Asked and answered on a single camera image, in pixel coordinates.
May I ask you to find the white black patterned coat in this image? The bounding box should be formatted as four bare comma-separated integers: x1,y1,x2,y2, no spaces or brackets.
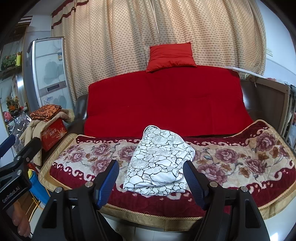
123,125,195,196

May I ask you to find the person's left hand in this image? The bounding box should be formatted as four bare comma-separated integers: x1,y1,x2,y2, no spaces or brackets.
6,201,31,237

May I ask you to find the blue yellow plastic toy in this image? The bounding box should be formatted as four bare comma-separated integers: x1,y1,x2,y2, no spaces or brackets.
28,169,50,205

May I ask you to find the beige garment on box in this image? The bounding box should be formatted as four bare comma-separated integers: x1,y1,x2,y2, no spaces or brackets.
20,108,75,166

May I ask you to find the red gift box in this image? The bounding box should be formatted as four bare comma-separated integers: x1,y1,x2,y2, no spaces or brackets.
41,118,67,151

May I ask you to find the orange black folded cloth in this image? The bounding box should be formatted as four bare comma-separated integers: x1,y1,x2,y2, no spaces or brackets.
30,104,62,122

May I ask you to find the floral plush blanket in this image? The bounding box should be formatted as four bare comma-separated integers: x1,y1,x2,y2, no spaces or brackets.
39,120,295,231

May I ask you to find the dark leather sofa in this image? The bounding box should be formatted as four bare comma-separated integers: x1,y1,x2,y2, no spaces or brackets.
68,80,261,135

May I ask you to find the red sofa cover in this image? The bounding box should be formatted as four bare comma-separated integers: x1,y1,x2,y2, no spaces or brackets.
84,66,252,138

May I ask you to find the wooden baby crib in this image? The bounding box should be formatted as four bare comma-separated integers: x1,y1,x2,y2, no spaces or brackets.
240,77,296,147

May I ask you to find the dotted beige curtain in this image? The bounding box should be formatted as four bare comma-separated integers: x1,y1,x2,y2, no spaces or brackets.
51,1,266,100

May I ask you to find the white board on crib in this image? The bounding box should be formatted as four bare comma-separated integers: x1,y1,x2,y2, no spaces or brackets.
224,66,264,78

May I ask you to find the red cushion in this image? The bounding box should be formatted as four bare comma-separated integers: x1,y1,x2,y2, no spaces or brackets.
146,42,197,72

